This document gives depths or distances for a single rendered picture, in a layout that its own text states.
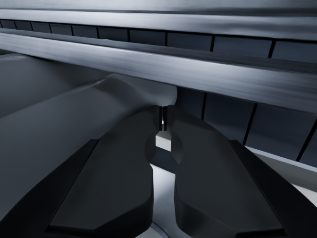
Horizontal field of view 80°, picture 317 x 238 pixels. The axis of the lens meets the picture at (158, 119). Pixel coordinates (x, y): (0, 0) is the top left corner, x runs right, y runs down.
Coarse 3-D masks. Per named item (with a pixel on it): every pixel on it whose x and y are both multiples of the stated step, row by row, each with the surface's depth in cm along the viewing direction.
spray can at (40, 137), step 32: (64, 96) 10; (96, 96) 11; (128, 96) 12; (160, 96) 14; (0, 128) 8; (32, 128) 8; (64, 128) 9; (96, 128) 10; (0, 160) 7; (32, 160) 7; (64, 160) 8; (0, 192) 6
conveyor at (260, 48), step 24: (0, 24) 27; (24, 24) 24; (48, 24) 22; (192, 48) 15; (216, 48) 14; (240, 48) 13; (264, 48) 12; (288, 48) 12; (312, 48) 11; (192, 96) 17; (216, 96) 15; (216, 120) 16; (240, 120) 15; (264, 120) 14; (288, 120) 13; (312, 120) 13; (264, 144) 15; (288, 144) 14; (312, 144) 13
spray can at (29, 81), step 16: (0, 64) 11; (16, 64) 11; (32, 64) 12; (48, 64) 12; (64, 64) 13; (0, 80) 10; (16, 80) 11; (32, 80) 11; (48, 80) 12; (64, 80) 13; (80, 80) 14; (0, 96) 10; (16, 96) 10; (32, 96) 11; (48, 96) 12; (0, 112) 10
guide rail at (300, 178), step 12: (156, 144) 16; (168, 144) 16; (264, 156) 14; (276, 168) 13; (288, 168) 13; (300, 168) 13; (288, 180) 12; (300, 180) 12; (312, 180) 12; (312, 192) 11
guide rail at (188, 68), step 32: (0, 32) 12; (32, 32) 12; (96, 64) 9; (128, 64) 8; (160, 64) 7; (192, 64) 7; (224, 64) 6; (256, 64) 6; (288, 64) 6; (256, 96) 6; (288, 96) 6
